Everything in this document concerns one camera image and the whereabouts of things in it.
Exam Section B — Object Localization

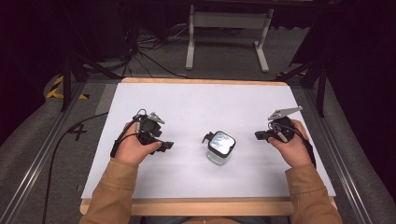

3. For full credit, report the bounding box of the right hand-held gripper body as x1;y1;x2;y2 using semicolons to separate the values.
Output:
267;105;304;144

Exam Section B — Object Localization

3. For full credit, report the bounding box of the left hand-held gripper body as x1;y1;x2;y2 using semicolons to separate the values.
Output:
133;108;166;147

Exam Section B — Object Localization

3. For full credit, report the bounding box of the person's right hand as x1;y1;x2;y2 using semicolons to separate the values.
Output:
267;119;313;169

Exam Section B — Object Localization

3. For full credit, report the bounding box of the person's left hand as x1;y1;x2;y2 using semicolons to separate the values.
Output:
114;121;163;166

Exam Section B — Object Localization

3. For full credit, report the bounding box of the clear square jar black lid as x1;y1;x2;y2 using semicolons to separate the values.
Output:
201;130;237;167

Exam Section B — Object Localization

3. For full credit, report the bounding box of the white table mat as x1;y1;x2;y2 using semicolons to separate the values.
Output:
80;82;337;201

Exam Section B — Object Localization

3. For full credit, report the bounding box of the black metal stand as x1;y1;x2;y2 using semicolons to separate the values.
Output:
60;50;123;112
275;58;329;119

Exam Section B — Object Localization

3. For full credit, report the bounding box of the yellow black floor tape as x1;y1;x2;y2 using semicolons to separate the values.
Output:
45;75;91;101

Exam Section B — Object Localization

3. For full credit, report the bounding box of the white metal stand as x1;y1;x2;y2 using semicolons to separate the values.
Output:
185;4;276;74

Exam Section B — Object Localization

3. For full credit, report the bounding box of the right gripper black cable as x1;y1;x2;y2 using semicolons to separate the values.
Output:
271;121;318;169

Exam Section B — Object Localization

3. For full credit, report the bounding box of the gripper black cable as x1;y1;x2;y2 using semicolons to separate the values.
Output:
271;121;318;169
109;119;142;159

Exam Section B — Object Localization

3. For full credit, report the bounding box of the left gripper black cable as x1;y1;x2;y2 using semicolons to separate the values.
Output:
109;119;142;159

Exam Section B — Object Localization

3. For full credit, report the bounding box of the aluminium floor rail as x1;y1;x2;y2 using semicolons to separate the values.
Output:
303;88;373;224
0;81;88;224

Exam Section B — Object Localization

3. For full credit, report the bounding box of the tangle of black cables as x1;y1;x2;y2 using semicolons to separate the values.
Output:
120;22;194;80

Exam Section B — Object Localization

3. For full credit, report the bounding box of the long black floor cable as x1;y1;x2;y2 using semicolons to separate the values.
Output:
41;112;109;224

